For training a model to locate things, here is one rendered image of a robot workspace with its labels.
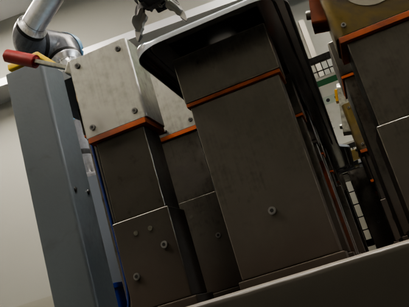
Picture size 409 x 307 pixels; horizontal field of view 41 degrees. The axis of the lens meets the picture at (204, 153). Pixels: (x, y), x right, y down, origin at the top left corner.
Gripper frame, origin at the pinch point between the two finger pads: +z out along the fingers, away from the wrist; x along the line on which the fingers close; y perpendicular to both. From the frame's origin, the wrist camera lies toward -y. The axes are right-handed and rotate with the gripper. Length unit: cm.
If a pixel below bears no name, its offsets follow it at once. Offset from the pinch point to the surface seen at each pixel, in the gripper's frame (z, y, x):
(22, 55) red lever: 33, 71, -4
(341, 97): 38, 7, 39
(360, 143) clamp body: 50, 8, 39
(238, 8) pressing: 45, 82, 29
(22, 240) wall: -14, -241, -217
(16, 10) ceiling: -204, -239, -177
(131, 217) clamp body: 61, 73, 7
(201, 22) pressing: 45, 82, 25
